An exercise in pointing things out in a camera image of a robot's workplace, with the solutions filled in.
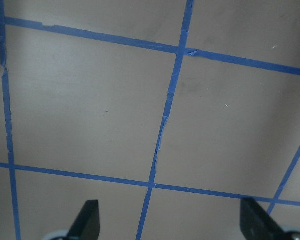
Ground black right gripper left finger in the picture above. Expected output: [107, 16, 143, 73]
[66, 200, 101, 240]

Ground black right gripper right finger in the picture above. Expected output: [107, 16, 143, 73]
[239, 197, 286, 240]

